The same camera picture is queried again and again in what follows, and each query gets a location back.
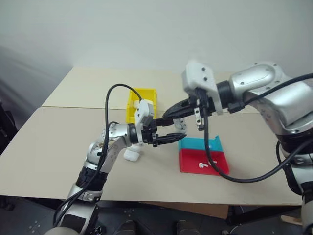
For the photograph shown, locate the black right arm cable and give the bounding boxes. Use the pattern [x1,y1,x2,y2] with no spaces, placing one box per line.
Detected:
[195,72,313,184]

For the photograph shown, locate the dark rounded shape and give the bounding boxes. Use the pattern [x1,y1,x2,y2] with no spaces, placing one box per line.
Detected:
[114,219,137,235]
[175,219,197,235]

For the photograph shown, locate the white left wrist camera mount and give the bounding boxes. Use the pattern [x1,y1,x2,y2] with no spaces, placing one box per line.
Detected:
[134,99,157,147]

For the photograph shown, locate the light wooden frame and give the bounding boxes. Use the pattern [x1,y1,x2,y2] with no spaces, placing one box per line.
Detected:
[279,214,304,225]

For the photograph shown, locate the blue plastic tray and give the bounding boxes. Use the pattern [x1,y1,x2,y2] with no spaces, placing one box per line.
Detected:
[178,135,224,153]

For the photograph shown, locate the yellow plastic bin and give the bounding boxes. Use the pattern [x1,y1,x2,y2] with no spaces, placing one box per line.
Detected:
[125,88,158,124]

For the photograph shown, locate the brown cardboard sheet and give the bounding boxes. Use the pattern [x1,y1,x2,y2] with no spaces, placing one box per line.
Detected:
[138,201,230,220]

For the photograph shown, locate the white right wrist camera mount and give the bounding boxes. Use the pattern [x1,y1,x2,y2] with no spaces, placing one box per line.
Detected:
[180,60,224,116]

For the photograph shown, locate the red plastic tray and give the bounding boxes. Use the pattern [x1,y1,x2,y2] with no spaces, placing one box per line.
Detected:
[179,149,231,176]

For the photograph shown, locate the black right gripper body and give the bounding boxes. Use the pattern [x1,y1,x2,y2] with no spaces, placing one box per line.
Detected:
[188,89,218,132]

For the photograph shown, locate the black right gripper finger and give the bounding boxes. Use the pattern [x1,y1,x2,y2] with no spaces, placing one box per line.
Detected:
[168,98,197,115]
[162,107,197,131]

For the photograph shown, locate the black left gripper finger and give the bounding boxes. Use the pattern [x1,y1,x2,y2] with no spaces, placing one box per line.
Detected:
[156,132,188,148]
[155,117,177,127]

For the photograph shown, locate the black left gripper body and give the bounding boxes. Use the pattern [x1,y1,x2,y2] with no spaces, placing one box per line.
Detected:
[141,119,160,148]

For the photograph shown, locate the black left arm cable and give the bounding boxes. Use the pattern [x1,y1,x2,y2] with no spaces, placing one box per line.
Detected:
[52,83,143,229]

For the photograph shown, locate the black object beside table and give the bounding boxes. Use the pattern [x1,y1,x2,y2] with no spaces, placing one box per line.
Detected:
[0,98,19,156]

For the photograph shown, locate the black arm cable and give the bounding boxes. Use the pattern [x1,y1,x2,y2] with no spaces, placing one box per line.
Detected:
[195,72,313,184]
[52,83,143,229]

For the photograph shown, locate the black table frame leg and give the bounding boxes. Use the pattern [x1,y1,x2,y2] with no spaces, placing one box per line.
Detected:
[225,205,304,226]

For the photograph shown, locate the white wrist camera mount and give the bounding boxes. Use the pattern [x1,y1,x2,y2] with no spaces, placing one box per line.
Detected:
[180,60,224,116]
[134,99,157,147]

